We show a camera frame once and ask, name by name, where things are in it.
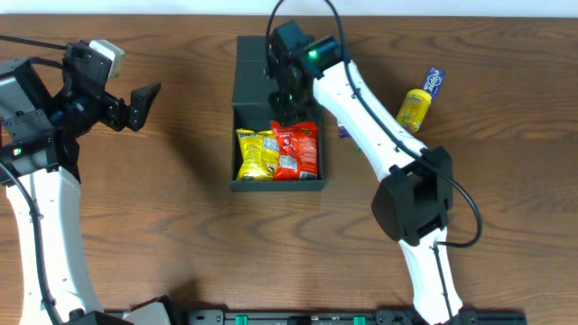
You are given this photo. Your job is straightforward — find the black box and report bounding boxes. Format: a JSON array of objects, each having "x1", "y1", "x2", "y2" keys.
[{"x1": 230, "y1": 36, "x2": 325, "y2": 192}]

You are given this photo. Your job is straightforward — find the red snack bag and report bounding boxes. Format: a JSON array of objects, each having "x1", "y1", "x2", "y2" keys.
[{"x1": 270, "y1": 121, "x2": 319, "y2": 181}]

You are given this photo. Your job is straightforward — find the yellow snack bag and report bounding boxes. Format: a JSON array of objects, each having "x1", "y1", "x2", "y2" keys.
[{"x1": 236, "y1": 129, "x2": 280, "y2": 181}]

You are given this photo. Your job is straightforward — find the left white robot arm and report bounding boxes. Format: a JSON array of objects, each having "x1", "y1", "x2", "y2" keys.
[{"x1": 1, "y1": 40, "x2": 175, "y2": 325}]

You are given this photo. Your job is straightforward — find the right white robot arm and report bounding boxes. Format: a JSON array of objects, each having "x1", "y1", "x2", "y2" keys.
[{"x1": 265, "y1": 21, "x2": 462, "y2": 324}]

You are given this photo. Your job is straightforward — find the dark purple chocolate bar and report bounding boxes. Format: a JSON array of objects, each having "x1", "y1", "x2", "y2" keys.
[{"x1": 337, "y1": 120, "x2": 350, "y2": 138}]

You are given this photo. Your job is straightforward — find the yellow plastic jar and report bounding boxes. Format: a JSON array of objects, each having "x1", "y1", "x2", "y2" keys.
[{"x1": 396, "y1": 88, "x2": 433, "y2": 134}]

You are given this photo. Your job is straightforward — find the blue gum packet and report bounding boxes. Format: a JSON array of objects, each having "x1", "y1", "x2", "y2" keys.
[{"x1": 422, "y1": 67, "x2": 446, "y2": 99}]

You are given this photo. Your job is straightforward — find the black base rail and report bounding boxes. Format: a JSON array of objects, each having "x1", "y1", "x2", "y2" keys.
[{"x1": 107, "y1": 308, "x2": 528, "y2": 325}]

